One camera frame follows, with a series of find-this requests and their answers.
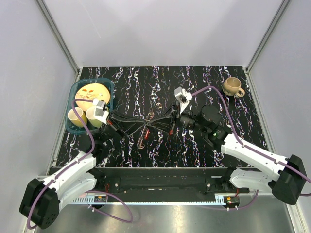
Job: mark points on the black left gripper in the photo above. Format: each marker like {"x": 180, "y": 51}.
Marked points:
{"x": 116, "y": 120}

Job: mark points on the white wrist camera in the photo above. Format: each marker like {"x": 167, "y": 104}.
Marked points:
{"x": 100, "y": 113}
{"x": 183, "y": 97}

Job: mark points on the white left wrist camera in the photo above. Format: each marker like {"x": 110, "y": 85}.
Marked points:
{"x": 100, "y": 113}

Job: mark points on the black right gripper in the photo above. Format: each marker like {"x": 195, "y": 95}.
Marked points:
{"x": 166, "y": 127}

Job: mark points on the cream floral plate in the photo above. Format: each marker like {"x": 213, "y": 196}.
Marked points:
{"x": 90, "y": 92}

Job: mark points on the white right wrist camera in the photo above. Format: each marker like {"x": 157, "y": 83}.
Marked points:
{"x": 183, "y": 97}

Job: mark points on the beige ceramic cup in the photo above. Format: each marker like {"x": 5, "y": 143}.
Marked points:
{"x": 232, "y": 86}

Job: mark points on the teal plastic bin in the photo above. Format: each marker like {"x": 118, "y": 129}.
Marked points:
{"x": 79, "y": 84}

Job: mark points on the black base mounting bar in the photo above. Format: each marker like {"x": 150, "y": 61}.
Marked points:
{"x": 165, "y": 184}

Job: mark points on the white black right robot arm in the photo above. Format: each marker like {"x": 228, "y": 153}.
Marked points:
{"x": 283, "y": 176}

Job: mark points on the yellow mug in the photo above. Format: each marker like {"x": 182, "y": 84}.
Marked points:
{"x": 96, "y": 121}
{"x": 74, "y": 119}

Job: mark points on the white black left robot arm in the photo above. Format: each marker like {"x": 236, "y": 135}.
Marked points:
{"x": 43, "y": 200}

